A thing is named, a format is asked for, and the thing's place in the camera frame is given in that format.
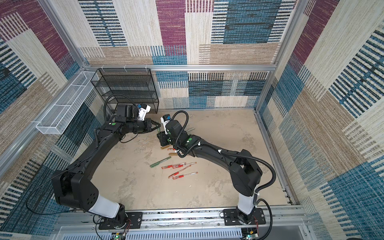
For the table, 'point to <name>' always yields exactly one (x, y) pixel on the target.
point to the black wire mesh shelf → (117, 85)
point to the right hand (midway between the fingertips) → (159, 136)
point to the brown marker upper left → (162, 147)
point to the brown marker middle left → (173, 154)
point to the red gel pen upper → (171, 149)
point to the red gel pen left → (171, 166)
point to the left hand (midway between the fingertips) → (159, 123)
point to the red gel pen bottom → (182, 175)
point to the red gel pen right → (177, 166)
